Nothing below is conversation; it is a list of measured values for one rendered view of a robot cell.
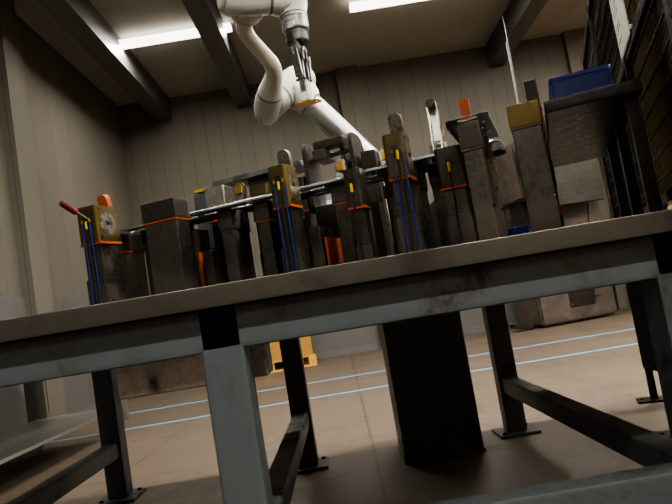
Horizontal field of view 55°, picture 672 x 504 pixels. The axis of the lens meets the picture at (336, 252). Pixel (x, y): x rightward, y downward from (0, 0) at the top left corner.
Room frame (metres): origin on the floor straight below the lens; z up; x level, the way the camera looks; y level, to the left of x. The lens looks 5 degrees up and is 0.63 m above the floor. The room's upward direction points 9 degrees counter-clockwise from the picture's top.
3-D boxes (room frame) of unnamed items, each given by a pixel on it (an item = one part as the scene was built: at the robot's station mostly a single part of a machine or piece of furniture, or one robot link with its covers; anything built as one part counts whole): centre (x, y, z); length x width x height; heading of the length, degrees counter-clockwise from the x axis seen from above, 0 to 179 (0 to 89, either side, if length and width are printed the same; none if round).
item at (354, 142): (2.18, -0.05, 0.95); 0.18 x 0.13 x 0.49; 71
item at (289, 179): (1.82, 0.12, 0.87); 0.12 x 0.07 x 0.35; 161
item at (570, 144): (1.91, -0.80, 1.02); 0.90 x 0.22 x 0.03; 161
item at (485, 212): (1.46, -0.35, 0.84); 0.05 x 0.05 x 0.29; 71
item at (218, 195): (2.29, 0.37, 0.90); 0.13 x 0.08 x 0.41; 161
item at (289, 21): (2.07, 0.01, 1.57); 0.09 x 0.09 x 0.06
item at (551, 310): (7.61, -2.48, 1.28); 1.31 x 1.17 x 2.55; 91
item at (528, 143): (1.65, -0.54, 0.88); 0.08 x 0.08 x 0.36; 71
